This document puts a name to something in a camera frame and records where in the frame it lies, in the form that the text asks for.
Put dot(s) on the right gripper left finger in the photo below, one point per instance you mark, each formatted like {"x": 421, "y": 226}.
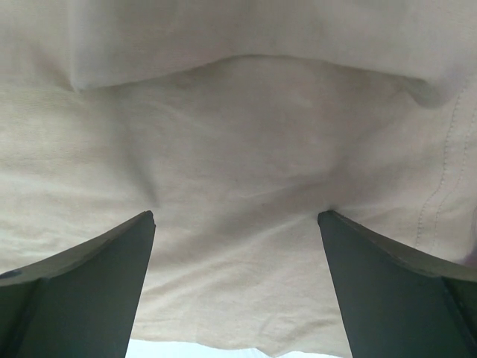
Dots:
{"x": 81, "y": 302}

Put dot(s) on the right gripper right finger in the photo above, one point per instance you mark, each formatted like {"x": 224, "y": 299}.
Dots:
{"x": 396, "y": 301}

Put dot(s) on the beige t shirt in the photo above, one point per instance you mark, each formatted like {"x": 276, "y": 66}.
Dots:
{"x": 236, "y": 123}

